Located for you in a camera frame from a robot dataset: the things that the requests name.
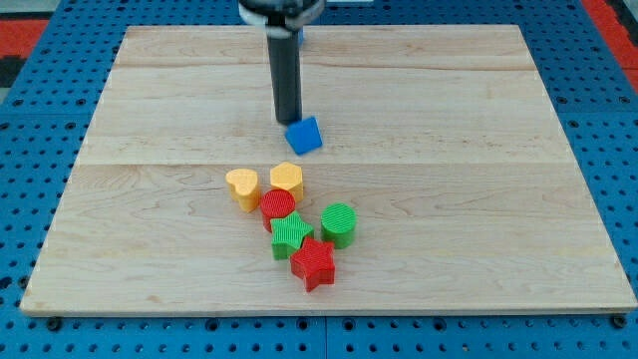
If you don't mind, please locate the blue cube block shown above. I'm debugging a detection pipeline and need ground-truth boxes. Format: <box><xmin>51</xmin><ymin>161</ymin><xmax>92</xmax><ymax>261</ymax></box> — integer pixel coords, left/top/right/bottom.
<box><xmin>284</xmin><ymin>117</ymin><xmax>323</xmax><ymax>156</ymax></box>

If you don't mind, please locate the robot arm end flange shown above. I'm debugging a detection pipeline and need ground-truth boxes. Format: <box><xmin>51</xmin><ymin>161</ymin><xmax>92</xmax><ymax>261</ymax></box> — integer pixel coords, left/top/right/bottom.
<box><xmin>238</xmin><ymin>0</ymin><xmax>326</xmax><ymax>39</ymax></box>

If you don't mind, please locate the yellow hexagon block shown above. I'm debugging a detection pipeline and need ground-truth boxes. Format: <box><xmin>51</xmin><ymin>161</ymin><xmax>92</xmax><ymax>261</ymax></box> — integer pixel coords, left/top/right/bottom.
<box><xmin>270</xmin><ymin>162</ymin><xmax>304</xmax><ymax>202</ymax></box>

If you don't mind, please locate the green cylinder block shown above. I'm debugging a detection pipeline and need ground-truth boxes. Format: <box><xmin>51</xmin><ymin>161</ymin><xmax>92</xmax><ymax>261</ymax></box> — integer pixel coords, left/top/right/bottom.
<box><xmin>321</xmin><ymin>202</ymin><xmax>357</xmax><ymax>249</ymax></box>

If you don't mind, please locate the red cylinder block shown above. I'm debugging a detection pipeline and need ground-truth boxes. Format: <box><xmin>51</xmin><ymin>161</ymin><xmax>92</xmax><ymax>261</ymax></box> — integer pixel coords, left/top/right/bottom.
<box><xmin>259</xmin><ymin>189</ymin><xmax>296</xmax><ymax>232</ymax></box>

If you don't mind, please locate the green star block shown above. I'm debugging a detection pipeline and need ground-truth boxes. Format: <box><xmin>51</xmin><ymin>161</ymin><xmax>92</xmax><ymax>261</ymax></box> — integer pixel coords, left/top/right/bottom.
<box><xmin>270</xmin><ymin>210</ymin><xmax>314</xmax><ymax>260</ymax></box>

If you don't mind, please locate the yellow heart block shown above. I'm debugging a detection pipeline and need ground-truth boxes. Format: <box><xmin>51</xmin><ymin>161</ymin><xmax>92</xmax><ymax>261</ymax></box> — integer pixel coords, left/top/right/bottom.
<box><xmin>225</xmin><ymin>169</ymin><xmax>261</xmax><ymax>212</ymax></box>

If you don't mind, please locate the red star block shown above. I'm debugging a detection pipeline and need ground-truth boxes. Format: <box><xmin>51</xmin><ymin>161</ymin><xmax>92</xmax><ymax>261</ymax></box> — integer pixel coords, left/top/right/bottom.
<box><xmin>290</xmin><ymin>236</ymin><xmax>336</xmax><ymax>292</ymax></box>

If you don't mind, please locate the wooden board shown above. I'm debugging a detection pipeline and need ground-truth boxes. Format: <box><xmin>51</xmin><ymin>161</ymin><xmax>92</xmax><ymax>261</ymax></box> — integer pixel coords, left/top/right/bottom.
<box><xmin>21</xmin><ymin>25</ymin><xmax>637</xmax><ymax>317</ymax></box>

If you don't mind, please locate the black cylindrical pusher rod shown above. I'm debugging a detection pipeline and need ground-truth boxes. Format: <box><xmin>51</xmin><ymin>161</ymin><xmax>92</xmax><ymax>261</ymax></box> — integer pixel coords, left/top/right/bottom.
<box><xmin>266</xmin><ymin>15</ymin><xmax>302</xmax><ymax>127</ymax></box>

